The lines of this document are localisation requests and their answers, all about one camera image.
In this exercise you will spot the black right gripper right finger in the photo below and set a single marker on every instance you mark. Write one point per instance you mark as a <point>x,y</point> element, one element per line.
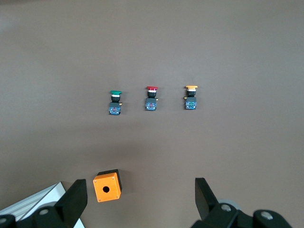
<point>206,204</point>

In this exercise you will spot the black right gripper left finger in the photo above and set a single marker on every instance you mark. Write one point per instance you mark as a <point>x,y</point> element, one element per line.
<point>71,202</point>

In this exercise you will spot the yellow push button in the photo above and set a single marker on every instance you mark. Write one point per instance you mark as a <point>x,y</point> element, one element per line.
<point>191,104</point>

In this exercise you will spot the white drawer cabinet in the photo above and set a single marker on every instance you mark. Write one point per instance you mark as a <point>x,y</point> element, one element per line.
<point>35,197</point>

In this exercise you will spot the green push button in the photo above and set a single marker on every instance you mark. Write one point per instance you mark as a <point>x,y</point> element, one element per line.
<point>115,108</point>

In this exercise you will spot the red push button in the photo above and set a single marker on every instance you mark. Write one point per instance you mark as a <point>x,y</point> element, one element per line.
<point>151,104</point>

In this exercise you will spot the orange button enclosure box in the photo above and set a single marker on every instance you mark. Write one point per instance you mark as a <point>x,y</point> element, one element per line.
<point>111,187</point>

